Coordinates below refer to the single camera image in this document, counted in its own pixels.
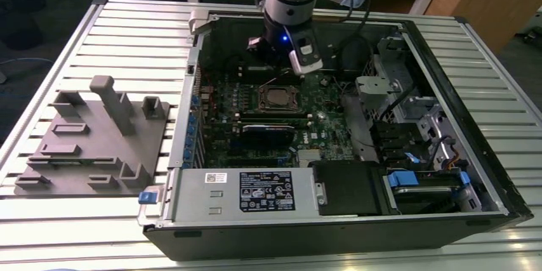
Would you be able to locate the silver CPU with green edge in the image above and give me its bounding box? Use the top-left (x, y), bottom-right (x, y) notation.
top-left (266, 89), bottom-right (297, 107)

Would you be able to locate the CPU socket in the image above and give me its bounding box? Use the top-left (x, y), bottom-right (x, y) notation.
top-left (257, 85), bottom-right (308, 114)

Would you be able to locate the black RAM slot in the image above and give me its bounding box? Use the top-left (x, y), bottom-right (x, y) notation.
top-left (241, 110), bottom-right (309, 117)

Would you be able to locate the black graphics card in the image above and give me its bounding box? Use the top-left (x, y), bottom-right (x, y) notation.
top-left (241, 122), bottom-right (298, 150)

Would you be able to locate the perforated metal drive cage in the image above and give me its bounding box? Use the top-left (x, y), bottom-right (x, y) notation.
top-left (360, 36), bottom-right (429, 100)

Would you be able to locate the green motherboard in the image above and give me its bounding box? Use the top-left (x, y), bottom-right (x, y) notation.
top-left (198, 70), bottom-right (360, 170)

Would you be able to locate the silver chipset heatsink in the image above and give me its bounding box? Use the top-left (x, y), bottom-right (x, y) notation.
top-left (298, 149), bottom-right (322, 168)

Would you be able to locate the silver metal disk bay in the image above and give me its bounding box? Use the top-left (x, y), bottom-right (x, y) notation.
top-left (400, 95), bottom-right (470, 172)

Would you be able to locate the black plastic shroud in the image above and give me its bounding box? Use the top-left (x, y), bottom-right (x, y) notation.
top-left (308, 160), bottom-right (402, 218)

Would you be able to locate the silver power supply with label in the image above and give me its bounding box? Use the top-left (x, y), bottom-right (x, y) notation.
top-left (167, 168), bottom-right (320, 225)

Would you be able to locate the hard disk in blue carrier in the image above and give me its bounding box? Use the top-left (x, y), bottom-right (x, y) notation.
top-left (384, 169), bottom-right (472, 215)

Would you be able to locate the grey plastic parts rack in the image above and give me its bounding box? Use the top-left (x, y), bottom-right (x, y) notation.
top-left (14, 75), bottom-right (173, 196)

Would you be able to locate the blue plastic latch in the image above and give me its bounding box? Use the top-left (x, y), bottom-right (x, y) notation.
top-left (138, 190), bottom-right (158, 205)

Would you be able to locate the green RAM stick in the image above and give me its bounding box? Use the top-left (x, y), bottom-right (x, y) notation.
top-left (49, 157), bottom-right (94, 166)

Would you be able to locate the black PC case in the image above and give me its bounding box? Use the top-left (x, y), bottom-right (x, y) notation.
top-left (142, 10), bottom-right (536, 262)

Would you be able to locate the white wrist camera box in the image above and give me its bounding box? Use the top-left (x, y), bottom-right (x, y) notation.
top-left (289, 28), bottom-right (326, 77)

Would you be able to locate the grey metal bracket with hole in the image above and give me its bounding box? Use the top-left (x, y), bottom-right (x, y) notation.
top-left (356, 75), bottom-right (404, 119)

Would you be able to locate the multicoloured power wire bundle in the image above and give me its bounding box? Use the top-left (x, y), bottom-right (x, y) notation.
top-left (438, 136), bottom-right (462, 170)

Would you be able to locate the blue floor cable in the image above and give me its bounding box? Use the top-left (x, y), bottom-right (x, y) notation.
top-left (0, 57), bottom-right (55, 66)

